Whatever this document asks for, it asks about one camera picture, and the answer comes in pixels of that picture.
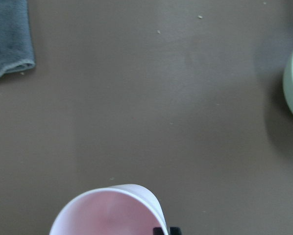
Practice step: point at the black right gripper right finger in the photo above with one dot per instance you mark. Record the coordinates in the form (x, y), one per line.
(174, 231)

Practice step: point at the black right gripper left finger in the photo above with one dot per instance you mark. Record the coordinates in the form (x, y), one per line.
(158, 231)

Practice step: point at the pink cup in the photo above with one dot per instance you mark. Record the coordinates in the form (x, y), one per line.
(128, 209)

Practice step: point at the folded grey cloth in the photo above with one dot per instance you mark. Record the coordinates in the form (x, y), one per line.
(16, 49)

